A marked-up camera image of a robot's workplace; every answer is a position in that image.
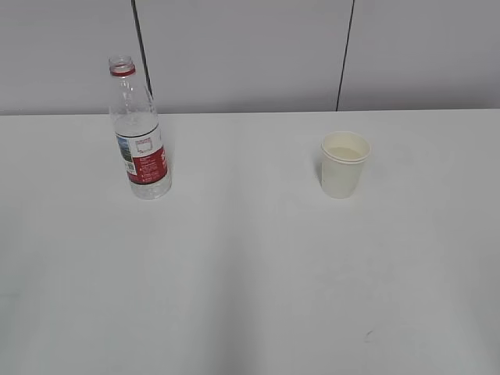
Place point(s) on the white paper cup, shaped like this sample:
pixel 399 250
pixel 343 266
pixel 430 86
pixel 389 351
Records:
pixel 343 156

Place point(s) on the clear plastic water bottle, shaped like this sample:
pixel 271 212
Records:
pixel 135 123

